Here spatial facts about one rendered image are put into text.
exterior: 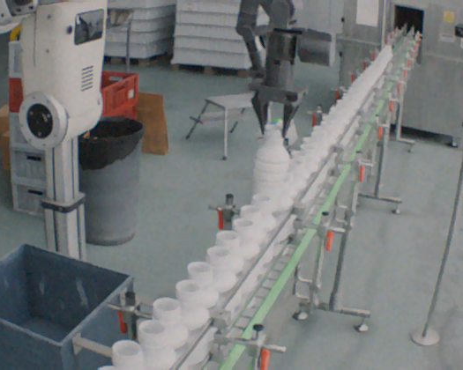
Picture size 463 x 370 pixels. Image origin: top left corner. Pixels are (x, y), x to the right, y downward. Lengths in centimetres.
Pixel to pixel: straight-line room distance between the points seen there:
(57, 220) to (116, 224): 175
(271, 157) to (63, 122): 60
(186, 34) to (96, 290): 685
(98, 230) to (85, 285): 207
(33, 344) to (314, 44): 76
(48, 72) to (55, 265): 48
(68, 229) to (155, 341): 100
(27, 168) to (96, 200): 64
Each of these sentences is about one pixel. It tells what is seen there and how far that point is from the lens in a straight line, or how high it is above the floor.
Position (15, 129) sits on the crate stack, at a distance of 382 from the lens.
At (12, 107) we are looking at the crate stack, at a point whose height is 70.
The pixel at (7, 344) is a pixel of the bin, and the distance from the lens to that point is 124.
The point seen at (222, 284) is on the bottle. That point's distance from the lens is 99.
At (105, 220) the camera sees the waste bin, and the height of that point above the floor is 17.
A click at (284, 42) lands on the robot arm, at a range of 115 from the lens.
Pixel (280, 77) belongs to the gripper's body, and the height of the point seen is 139.
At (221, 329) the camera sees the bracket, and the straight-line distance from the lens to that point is 92.
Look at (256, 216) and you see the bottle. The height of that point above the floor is 116.
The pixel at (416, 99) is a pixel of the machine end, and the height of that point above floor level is 41.
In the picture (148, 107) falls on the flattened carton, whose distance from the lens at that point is 484.
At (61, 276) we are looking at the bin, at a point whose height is 89.
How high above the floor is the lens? 162
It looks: 21 degrees down
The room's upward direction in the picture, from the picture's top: 4 degrees clockwise
